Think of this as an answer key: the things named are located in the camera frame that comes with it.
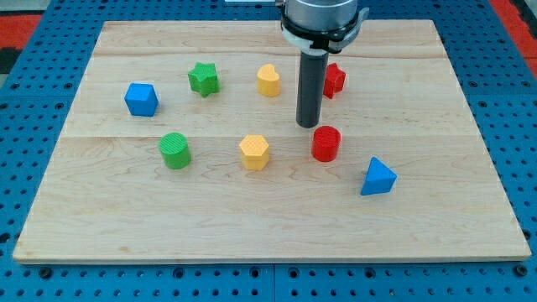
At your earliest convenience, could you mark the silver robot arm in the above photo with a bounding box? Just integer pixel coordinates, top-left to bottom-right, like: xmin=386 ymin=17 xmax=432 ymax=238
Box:
xmin=280 ymin=0 xmax=369 ymax=128

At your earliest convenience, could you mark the blue cube block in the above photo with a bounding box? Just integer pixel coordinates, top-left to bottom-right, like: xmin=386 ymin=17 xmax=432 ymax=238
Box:
xmin=124 ymin=83 xmax=159 ymax=117

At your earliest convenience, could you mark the wooden board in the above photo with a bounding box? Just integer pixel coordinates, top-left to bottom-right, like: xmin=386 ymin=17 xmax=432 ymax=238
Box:
xmin=13 ymin=19 xmax=531 ymax=264

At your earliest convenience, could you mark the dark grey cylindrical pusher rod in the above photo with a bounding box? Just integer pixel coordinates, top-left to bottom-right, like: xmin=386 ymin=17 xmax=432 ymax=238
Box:
xmin=295 ymin=52 xmax=329 ymax=128

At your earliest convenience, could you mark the yellow heart block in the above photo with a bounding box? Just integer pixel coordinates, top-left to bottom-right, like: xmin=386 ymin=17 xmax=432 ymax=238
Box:
xmin=257 ymin=64 xmax=280 ymax=97

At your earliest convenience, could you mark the yellow hexagon block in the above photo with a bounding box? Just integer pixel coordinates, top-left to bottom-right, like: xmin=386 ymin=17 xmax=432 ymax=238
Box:
xmin=239 ymin=134 xmax=269 ymax=170

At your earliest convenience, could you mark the green cylinder block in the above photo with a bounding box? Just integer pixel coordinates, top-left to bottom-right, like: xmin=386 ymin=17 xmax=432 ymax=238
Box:
xmin=159 ymin=133 xmax=191 ymax=169

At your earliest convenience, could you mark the red star block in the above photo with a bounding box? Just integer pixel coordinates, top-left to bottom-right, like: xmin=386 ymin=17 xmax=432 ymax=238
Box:
xmin=323 ymin=63 xmax=347 ymax=99

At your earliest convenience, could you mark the green star block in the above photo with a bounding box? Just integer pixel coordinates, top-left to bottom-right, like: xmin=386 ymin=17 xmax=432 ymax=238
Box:
xmin=188 ymin=62 xmax=220 ymax=97

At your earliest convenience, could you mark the blue triangle block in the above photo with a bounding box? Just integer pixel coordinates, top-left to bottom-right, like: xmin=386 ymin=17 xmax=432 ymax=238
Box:
xmin=360 ymin=157 xmax=398 ymax=195

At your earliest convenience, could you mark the red cylinder block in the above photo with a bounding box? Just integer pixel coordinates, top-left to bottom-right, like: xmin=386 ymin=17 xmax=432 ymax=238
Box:
xmin=311 ymin=126 xmax=341 ymax=162

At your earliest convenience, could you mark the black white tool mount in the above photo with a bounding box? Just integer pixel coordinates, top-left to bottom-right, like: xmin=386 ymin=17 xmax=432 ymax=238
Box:
xmin=281 ymin=8 xmax=369 ymax=54

